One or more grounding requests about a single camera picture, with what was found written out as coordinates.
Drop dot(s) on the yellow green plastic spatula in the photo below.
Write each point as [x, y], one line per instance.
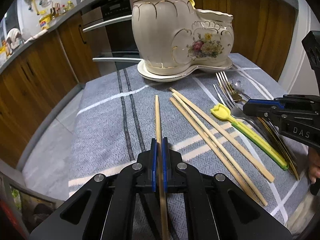
[222, 112]

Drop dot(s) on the silver spoon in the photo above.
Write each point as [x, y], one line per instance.
[238, 88]

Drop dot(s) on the grey striped table cloth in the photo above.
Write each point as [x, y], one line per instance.
[121, 118]

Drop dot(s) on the gold fork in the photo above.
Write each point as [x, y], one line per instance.
[277, 141]

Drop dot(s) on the person's right hand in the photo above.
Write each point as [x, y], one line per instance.
[314, 165]

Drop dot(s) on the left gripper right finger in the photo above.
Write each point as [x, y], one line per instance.
[173, 181]

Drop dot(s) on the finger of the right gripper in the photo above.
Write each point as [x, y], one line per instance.
[262, 112]
[254, 103]

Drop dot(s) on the silver fork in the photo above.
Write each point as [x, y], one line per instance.
[239, 114]

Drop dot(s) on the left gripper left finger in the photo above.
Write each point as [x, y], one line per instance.
[146, 180]

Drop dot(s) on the cream ceramic boot vase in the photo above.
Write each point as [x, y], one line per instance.
[174, 39]

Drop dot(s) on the black built-in oven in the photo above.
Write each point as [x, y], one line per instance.
[112, 43]

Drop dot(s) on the yellow food package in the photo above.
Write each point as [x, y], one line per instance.
[45, 21]

